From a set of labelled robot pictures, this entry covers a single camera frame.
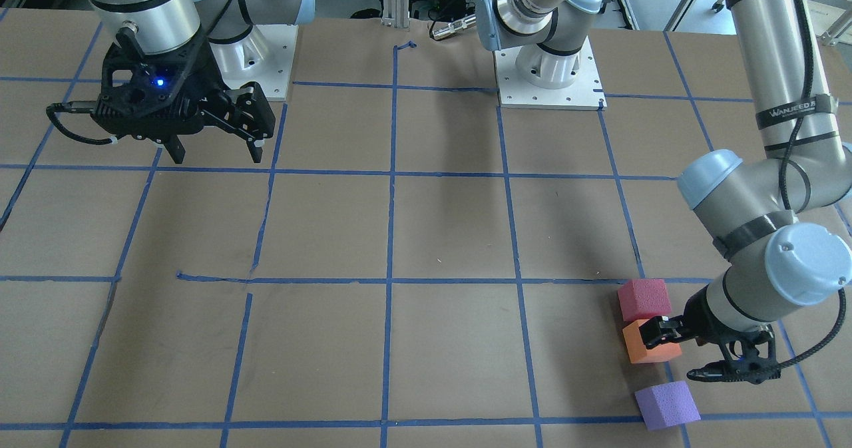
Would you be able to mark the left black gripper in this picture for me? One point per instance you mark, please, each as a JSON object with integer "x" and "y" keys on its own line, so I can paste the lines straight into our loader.
{"x": 700, "y": 319}

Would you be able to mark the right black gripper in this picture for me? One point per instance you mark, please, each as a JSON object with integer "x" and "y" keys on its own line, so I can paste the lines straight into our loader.
{"x": 208, "y": 79}

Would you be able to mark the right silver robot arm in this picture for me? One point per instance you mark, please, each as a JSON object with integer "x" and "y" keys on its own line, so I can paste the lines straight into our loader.
{"x": 164, "y": 25}

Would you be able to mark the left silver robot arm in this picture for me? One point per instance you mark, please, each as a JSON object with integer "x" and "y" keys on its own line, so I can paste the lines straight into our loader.
{"x": 413, "y": 162}

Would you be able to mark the purple foam cube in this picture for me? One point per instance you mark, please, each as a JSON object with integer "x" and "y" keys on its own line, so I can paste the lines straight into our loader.
{"x": 667, "y": 405}

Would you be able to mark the red foam cube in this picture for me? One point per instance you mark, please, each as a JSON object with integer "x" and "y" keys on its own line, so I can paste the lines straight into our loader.
{"x": 644, "y": 298}

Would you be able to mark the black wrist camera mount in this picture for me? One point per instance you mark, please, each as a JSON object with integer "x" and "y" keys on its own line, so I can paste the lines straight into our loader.
{"x": 130, "y": 102}

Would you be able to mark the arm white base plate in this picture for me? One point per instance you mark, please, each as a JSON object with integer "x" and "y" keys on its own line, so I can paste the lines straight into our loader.
{"x": 529, "y": 78}
{"x": 265, "y": 55}

